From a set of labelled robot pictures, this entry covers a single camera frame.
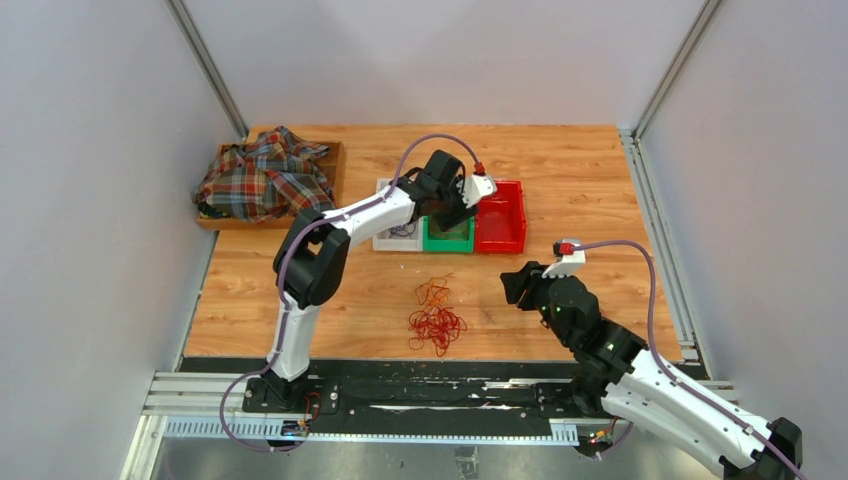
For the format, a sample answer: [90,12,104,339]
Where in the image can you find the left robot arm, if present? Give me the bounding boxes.
[260,150,497,413]

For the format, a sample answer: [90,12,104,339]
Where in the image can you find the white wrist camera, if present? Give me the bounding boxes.
[542,238,586,278]
[460,174,497,208]

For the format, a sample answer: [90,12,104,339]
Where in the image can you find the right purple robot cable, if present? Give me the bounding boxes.
[553,239,810,480]

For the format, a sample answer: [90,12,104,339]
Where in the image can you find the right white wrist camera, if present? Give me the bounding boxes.
[542,238,586,278]

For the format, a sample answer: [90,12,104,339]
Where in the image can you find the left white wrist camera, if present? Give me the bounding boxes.
[460,174,497,208]

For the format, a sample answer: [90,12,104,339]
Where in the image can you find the white plastic bin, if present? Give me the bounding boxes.
[369,178,423,252]

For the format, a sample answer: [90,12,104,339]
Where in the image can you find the red orange cables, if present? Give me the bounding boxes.
[406,305,469,359]

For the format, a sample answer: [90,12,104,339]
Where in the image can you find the orange cable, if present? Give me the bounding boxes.
[413,272,457,311]
[427,221,472,241]

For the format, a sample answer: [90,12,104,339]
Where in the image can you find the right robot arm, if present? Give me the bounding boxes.
[500,261,803,479]

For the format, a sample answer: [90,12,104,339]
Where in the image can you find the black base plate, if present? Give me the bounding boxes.
[241,359,624,438]

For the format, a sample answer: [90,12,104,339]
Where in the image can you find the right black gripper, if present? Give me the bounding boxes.
[501,260,574,347]

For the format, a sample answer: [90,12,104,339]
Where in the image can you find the green plastic bin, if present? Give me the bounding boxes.
[422,216,476,254]

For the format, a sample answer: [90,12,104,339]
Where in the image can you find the wooden tray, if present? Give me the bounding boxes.
[196,141,347,231]

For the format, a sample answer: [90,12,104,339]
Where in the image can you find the aluminium frame rail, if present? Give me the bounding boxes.
[142,370,747,446]

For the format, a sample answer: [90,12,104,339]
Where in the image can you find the plaid shirt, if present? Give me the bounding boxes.
[191,126,336,224]

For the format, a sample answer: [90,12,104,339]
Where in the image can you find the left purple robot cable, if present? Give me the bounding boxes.
[218,133,488,455]

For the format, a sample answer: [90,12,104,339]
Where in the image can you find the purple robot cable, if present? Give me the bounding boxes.
[553,239,810,480]
[218,133,488,455]

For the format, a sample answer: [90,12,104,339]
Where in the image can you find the red plastic bin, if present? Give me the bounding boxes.
[474,180,527,254]

